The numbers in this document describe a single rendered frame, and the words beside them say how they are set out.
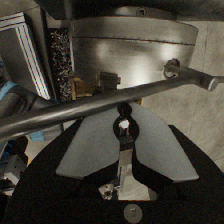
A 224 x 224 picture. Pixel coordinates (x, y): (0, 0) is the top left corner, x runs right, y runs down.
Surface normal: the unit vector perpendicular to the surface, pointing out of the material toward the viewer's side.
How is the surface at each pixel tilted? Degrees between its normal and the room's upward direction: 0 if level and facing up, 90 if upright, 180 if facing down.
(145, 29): 16
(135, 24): 22
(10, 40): 0
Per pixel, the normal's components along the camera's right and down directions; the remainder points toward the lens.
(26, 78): 0.28, 0.53
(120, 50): -0.25, 0.52
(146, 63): 0.06, 0.55
